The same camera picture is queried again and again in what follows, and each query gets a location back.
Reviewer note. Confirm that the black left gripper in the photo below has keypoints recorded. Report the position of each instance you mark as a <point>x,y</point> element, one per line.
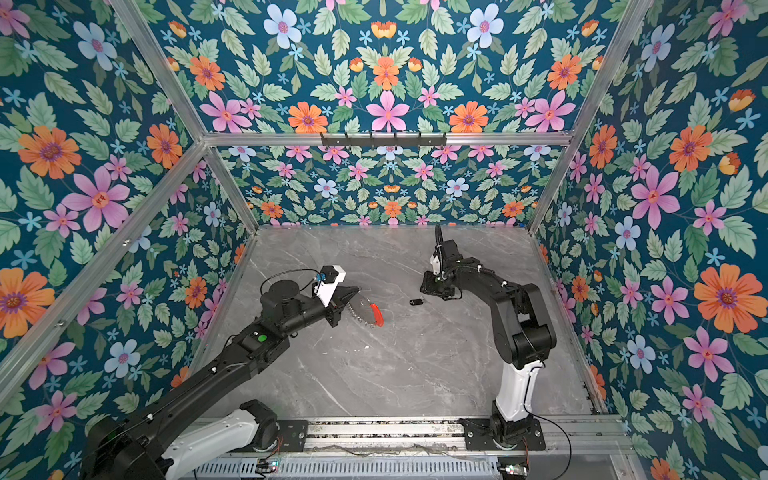
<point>336,304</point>

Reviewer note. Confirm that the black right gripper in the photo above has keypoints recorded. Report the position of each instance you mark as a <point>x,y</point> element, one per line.
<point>429,287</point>

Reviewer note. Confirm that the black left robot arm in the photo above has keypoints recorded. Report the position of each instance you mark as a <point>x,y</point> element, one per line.
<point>113,448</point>

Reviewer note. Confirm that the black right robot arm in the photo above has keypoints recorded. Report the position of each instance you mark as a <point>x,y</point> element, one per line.
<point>521,326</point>

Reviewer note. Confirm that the black hook rack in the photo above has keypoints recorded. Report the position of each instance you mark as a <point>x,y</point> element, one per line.
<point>374,140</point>

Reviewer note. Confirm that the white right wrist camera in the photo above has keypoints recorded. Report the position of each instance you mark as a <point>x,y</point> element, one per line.
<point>436,264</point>

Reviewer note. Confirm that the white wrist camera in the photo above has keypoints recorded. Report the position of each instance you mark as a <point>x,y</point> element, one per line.
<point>436,264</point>
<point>327,281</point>

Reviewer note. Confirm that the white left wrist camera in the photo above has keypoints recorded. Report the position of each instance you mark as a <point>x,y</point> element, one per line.
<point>327,281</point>

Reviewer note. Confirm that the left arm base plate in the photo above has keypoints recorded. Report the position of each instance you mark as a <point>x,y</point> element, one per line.
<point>279,436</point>

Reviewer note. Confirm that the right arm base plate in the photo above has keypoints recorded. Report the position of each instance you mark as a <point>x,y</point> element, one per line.
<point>496,434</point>

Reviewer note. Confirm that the white perforated cable tray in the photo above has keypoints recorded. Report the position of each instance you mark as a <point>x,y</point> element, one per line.
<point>306,468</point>

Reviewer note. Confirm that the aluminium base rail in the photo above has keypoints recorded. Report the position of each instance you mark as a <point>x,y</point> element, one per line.
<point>568,436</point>

